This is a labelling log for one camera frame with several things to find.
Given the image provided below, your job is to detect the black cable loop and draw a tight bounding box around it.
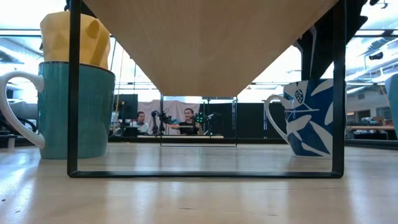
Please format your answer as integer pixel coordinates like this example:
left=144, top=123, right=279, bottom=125
left=17, top=115, right=38, bottom=134

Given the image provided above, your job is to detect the teal mug with white handle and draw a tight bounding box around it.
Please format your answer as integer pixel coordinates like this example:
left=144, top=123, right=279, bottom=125
left=0, top=61, right=116, bottom=160

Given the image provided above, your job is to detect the wooden shelf with black legs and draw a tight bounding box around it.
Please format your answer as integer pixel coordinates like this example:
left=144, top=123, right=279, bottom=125
left=67, top=0, right=346, bottom=179

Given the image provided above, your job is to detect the black metal table frame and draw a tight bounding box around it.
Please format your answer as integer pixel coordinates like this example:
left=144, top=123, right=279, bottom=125
left=0, top=133, right=398, bottom=151

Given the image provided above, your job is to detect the yellow hanging cord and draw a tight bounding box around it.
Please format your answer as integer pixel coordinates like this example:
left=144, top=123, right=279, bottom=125
left=114, top=49, right=125, bottom=134

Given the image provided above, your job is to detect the light blue mug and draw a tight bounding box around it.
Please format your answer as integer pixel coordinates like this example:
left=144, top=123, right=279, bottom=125
left=384, top=73, right=398, bottom=139

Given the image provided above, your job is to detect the black monitor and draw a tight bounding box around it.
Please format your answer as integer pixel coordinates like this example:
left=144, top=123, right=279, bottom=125
left=114, top=93, right=139, bottom=138

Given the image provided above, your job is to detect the beige cloth backdrop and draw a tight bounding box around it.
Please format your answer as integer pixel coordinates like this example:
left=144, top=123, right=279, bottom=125
left=137, top=99, right=201, bottom=136

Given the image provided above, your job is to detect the black partition screen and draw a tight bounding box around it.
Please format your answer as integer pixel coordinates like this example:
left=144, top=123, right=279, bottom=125
left=198, top=102, right=290, bottom=139

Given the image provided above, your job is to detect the dark blue white-leaf mug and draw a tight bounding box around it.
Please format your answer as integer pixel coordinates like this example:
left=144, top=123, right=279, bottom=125
left=264, top=78, right=348, bottom=158

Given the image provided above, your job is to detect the person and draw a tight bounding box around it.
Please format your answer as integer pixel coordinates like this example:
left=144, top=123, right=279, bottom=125
left=166, top=108, right=205, bottom=136
left=129, top=111, right=150, bottom=135

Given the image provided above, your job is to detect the yellow mug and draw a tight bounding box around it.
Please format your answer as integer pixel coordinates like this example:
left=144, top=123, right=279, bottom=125
left=39, top=11, right=111, bottom=70

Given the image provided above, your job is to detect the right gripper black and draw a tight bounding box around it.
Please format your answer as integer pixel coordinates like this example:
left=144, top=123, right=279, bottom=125
left=297, top=0, right=369, bottom=80

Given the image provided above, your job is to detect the long wooden workbench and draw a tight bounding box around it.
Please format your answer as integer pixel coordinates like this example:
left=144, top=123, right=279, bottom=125
left=346, top=125, right=396, bottom=131

